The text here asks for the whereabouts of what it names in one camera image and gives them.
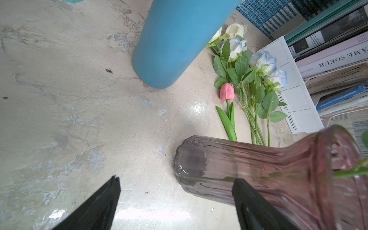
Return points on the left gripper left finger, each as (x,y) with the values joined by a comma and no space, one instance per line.
(97,212)

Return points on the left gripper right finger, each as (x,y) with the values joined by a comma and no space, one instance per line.
(256,213)

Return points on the blue cylindrical vase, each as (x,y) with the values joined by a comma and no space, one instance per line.
(174,33)

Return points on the orange rose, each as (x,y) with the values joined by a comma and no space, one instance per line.
(346,156)

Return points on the white file organizer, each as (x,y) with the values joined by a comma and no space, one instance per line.
(302,116)

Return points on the pink tulip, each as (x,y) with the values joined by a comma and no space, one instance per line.
(227,94)

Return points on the cream rose upper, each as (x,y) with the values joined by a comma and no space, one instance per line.
(236,31)

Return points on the pink book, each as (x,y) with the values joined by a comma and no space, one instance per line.
(345,53)

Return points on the green folder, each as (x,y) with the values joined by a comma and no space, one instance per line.
(319,14)

